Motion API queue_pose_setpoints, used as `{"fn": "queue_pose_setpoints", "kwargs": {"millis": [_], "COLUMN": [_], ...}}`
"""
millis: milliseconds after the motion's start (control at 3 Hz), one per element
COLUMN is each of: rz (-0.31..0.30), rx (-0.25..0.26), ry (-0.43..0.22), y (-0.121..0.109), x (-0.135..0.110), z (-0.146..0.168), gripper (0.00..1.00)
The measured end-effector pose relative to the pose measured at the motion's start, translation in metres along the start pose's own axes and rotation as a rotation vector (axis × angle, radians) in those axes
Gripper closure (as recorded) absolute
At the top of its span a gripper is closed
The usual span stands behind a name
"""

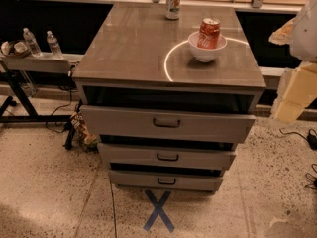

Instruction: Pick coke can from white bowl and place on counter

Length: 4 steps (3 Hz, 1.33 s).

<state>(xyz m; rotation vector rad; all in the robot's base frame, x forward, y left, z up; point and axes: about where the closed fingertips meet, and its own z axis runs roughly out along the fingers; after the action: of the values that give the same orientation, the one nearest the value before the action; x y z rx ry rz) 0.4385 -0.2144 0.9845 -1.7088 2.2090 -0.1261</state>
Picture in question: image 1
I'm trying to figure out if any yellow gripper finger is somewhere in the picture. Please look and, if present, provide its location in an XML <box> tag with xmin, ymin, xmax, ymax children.
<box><xmin>268</xmin><ymin>19</ymin><xmax>294</xmax><ymax>46</ymax></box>
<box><xmin>272</xmin><ymin>62</ymin><xmax>317</xmax><ymax>123</ymax></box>

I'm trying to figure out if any red coke can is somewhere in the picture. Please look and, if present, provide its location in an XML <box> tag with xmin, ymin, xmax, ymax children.
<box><xmin>197</xmin><ymin>18</ymin><xmax>220</xmax><ymax>49</ymax></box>

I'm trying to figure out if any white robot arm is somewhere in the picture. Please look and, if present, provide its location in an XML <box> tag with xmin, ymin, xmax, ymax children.
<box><xmin>268</xmin><ymin>0</ymin><xmax>317</xmax><ymax>123</ymax></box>

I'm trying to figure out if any white bowl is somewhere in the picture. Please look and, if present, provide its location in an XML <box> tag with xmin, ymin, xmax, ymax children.
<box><xmin>188</xmin><ymin>32</ymin><xmax>227</xmax><ymax>62</ymax></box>

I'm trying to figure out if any green white soda can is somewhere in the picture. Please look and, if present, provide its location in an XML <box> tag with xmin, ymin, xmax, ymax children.
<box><xmin>165</xmin><ymin>0</ymin><xmax>180</xmax><ymax>20</ymax></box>

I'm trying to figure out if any bowl with snacks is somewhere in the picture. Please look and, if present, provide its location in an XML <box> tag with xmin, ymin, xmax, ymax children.
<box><xmin>1</xmin><ymin>41</ymin><xmax>30</xmax><ymax>58</ymax></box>

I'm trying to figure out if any middle grey drawer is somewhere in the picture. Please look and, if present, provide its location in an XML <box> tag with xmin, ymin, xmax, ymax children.
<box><xmin>97</xmin><ymin>143</ymin><xmax>236</xmax><ymax>170</ymax></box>

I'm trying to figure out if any grey drawer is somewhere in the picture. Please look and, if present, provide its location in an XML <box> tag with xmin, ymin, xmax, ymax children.
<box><xmin>80</xmin><ymin>105</ymin><xmax>255</xmax><ymax>143</ymax></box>
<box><xmin>97</xmin><ymin>143</ymin><xmax>236</xmax><ymax>170</ymax></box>
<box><xmin>109</xmin><ymin>170</ymin><xmax>223</xmax><ymax>192</ymax></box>

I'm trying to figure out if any grey drawer cabinet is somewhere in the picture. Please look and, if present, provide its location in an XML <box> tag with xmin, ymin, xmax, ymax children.
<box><xmin>73</xmin><ymin>3</ymin><xmax>265</xmax><ymax>178</ymax></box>

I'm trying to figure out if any blue tape cross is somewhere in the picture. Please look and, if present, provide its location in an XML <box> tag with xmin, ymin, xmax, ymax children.
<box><xmin>144</xmin><ymin>190</ymin><xmax>175</xmax><ymax>233</ymax></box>

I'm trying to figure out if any bottom grey drawer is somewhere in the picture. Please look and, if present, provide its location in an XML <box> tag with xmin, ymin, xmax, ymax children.
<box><xmin>109</xmin><ymin>170</ymin><xmax>223</xmax><ymax>192</ymax></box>

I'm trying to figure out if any top grey drawer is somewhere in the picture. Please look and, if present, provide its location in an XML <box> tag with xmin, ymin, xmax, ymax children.
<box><xmin>80</xmin><ymin>105</ymin><xmax>255</xmax><ymax>143</ymax></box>

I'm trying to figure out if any chip bag on floor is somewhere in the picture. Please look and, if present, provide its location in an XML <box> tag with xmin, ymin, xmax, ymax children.
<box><xmin>70</xmin><ymin>112</ymin><xmax>97</xmax><ymax>152</ymax></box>

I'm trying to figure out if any right clear water bottle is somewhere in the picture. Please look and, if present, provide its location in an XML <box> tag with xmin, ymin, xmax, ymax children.
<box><xmin>47</xmin><ymin>31</ymin><xmax>63</xmax><ymax>60</ymax></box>

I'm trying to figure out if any clear water bottle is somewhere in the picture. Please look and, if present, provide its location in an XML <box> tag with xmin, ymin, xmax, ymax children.
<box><xmin>47</xmin><ymin>31</ymin><xmax>63</xmax><ymax>60</ymax></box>
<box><xmin>23</xmin><ymin>28</ymin><xmax>42</xmax><ymax>57</ymax></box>

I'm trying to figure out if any left clear water bottle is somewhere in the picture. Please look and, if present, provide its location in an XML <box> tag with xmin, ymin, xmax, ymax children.
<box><xmin>23</xmin><ymin>28</ymin><xmax>42</xmax><ymax>57</ymax></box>

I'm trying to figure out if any black power adapter cable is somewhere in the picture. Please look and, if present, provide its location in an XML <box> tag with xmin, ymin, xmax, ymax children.
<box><xmin>278</xmin><ymin>127</ymin><xmax>317</xmax><ymax>151</ymax></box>

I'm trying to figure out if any black side table frame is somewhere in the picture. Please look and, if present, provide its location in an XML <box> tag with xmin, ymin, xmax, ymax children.
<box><xmin>0</xmin><ymin>53</ymin><xmax>82</xmax><ymax>123</ymax></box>

